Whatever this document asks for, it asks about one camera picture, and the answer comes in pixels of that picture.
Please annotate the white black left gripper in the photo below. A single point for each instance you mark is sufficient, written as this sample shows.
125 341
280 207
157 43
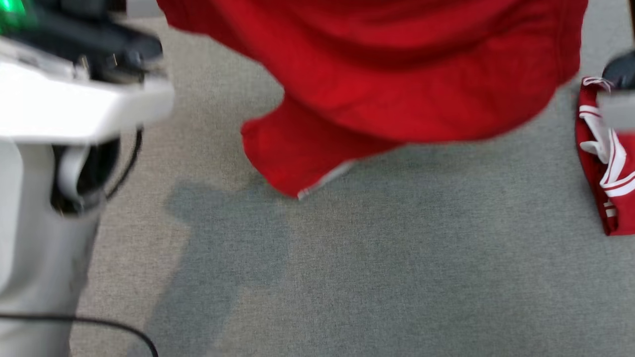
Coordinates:
59 104

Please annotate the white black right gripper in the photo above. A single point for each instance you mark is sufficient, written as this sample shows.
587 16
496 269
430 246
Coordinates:
622 109

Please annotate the red Bulls basketball jersey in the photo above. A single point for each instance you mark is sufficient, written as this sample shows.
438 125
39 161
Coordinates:
595 168

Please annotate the red shorts with white waistband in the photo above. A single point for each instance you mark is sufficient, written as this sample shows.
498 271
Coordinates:
397 74

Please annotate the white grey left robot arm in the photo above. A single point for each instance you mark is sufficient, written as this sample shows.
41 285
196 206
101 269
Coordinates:
34 248

